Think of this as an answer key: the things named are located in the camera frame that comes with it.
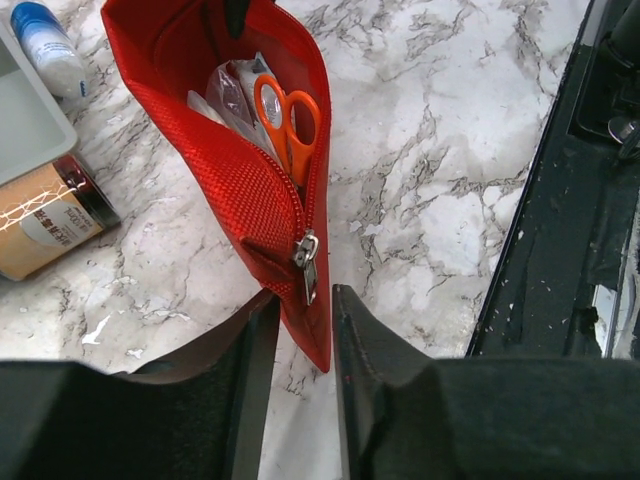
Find brown bottle orange cap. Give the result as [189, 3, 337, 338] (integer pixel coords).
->
[1, 154, 120, 281]

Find clear ziplock bag red line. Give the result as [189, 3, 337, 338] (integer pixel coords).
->
[206, 61, 261, 146]

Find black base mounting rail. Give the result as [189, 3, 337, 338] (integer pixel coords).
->
[468, 1, 639, 359]

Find orange handled scissors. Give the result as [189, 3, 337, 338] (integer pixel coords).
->
[253, 74, 321, 187]

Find silvery clear foil packet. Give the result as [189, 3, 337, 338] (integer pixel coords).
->
[235, 52, 272, 122]

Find white blue gauze roll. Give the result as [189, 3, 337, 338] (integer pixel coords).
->
[10, 1, 88, 99]

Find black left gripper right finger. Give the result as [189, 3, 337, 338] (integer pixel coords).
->
[332, 284, 639, 479]

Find red first aid kit pouch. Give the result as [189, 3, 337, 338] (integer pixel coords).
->
[102, 1, 331, 371]

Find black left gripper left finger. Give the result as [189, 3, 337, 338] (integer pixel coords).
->
[1, 290, 279, 479]

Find grey plastic divider tray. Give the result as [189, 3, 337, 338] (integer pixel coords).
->
[0, 27, 79, 184]

